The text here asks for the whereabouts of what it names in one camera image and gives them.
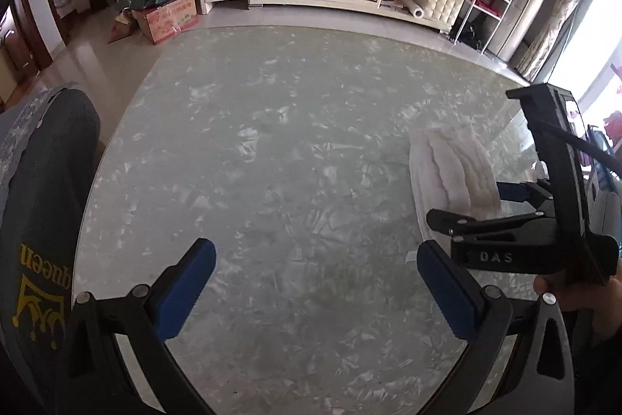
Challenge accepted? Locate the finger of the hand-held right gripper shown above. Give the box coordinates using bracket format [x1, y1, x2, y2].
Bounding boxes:
[426, 208, 555, 238]
[496, 178, 556, 212]

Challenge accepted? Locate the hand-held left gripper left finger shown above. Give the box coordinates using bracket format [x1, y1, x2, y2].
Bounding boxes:
[68, 237, 218, 415]

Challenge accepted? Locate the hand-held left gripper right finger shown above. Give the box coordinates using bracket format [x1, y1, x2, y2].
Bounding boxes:
[416, 240, 577, 415]

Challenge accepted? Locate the white quilted cloth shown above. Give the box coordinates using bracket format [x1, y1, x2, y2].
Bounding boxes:
[408, 126, 502, 250]

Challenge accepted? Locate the person's right hand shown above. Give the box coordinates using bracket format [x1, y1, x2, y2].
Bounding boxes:
[533, 271, 622, 343]

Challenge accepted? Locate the black bag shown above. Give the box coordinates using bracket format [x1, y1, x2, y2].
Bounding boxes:
[457, 23, 484, 49]

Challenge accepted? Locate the dark cloth with yellow print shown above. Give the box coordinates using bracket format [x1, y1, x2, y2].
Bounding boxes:
[0, 88, 101, 415]

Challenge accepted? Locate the beige patterned curtain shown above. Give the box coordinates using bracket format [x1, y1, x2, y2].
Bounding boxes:
[512, 0, 601, 80]

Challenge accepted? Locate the grey patterned chair cover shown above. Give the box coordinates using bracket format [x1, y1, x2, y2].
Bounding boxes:
[0, 82, 79, 212]

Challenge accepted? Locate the printed cardboard box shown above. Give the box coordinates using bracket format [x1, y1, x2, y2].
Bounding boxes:
[132, 0, 200, 45]

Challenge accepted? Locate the black cable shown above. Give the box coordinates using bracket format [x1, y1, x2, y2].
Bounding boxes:
[556, 128, 622, 168]

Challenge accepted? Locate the white wire shelf rack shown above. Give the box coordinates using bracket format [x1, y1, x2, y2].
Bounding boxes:
[454, 0, 526, 56]

